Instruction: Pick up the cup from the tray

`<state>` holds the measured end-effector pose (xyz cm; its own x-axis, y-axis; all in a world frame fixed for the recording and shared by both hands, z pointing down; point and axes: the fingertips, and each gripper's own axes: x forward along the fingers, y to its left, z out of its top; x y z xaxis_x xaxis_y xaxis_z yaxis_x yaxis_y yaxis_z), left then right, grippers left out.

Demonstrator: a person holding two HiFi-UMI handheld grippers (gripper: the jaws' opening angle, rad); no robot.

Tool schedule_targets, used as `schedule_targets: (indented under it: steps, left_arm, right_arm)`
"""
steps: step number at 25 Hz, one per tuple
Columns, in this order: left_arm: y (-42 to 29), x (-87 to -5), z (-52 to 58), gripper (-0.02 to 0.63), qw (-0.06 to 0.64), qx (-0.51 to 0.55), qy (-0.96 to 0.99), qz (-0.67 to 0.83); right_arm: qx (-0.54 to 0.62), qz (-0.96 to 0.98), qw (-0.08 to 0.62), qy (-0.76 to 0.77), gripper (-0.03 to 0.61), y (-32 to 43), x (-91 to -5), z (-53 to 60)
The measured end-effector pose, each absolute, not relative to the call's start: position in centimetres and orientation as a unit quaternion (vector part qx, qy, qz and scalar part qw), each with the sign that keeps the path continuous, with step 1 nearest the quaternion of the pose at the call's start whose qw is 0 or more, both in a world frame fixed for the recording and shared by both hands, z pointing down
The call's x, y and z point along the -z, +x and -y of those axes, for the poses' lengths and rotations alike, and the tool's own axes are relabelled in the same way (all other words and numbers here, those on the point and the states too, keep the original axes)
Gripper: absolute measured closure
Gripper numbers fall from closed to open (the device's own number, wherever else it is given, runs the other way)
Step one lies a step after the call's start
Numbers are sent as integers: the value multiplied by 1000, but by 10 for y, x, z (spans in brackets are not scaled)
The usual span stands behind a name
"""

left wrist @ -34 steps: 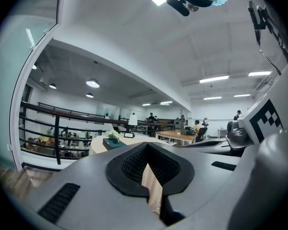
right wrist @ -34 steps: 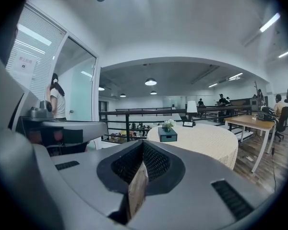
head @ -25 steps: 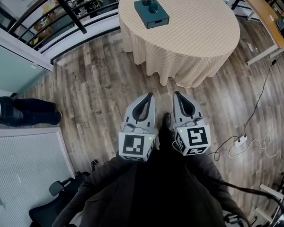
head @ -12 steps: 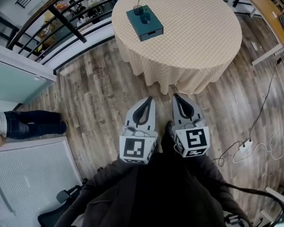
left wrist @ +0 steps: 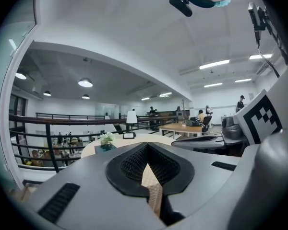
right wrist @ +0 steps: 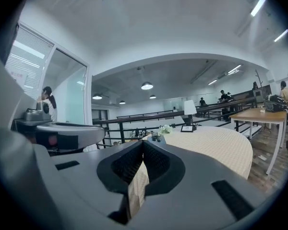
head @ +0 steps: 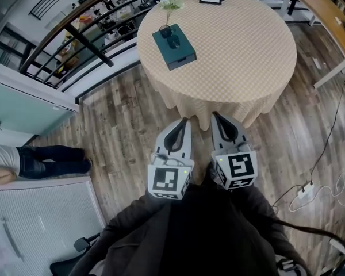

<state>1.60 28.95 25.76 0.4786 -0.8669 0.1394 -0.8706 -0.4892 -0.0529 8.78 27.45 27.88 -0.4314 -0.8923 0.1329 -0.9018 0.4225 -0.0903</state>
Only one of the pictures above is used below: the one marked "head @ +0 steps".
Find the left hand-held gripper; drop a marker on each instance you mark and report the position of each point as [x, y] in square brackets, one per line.
[164, 180]

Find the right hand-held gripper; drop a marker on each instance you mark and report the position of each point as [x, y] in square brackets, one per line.
[238, 165]

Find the dark teal tray box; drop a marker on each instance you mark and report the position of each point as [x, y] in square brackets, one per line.
[181, 55]

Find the dark glass cup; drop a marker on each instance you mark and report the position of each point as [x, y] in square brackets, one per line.
[173, 41]
[165, 31]

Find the round table with beige cloth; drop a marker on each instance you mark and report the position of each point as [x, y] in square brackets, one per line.
[233, 53]

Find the person's dark jacket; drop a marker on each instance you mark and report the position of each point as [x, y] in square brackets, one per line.
[138, 234]

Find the white ribbed table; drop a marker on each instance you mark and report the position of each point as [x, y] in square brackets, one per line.
[51, 211]

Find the black metal railing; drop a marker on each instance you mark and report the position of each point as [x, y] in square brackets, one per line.
[83, 43]

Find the white flower sprig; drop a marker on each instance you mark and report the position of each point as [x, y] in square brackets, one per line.
[171, 3]

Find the wooden desk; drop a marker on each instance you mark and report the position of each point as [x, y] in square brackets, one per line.
[325, 13]

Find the black office chair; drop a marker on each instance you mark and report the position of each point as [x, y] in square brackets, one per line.
[63, 267]

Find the white paper sheet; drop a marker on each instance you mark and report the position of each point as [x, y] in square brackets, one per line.
[3, 246]

